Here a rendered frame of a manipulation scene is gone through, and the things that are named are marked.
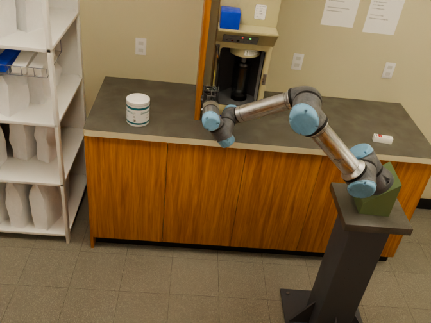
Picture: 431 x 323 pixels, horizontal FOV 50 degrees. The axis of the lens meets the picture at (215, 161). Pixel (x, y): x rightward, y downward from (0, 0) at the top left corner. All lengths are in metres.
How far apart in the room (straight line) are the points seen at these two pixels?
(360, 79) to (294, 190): 0.96
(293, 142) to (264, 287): 0.98
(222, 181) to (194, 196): 0.21
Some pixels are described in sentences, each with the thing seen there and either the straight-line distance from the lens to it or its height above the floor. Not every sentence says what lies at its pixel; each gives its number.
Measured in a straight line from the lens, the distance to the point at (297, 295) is 3.10.
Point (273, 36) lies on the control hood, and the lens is 2.56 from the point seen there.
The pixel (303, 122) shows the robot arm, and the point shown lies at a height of 1.45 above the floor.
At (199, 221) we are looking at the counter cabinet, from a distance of 3.00.
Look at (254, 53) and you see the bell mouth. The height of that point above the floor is 1.34.
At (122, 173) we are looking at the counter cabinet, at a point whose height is 0.64.
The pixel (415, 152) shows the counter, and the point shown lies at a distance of 2.96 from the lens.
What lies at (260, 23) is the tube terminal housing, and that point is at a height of 1.52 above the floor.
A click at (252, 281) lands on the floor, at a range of 3.12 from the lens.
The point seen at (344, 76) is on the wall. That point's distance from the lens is 3.35.
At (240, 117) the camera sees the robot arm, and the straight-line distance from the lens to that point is 2.10.
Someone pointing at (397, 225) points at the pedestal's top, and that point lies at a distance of 2.34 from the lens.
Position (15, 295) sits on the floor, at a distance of 3.07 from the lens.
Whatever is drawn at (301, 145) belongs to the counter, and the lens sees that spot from 2.70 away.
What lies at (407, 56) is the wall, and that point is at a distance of 3.43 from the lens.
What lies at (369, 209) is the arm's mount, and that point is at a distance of 2.31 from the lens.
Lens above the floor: 2.31
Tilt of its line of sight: 34 degrees down
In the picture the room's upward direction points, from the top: 7 degrees clockwise
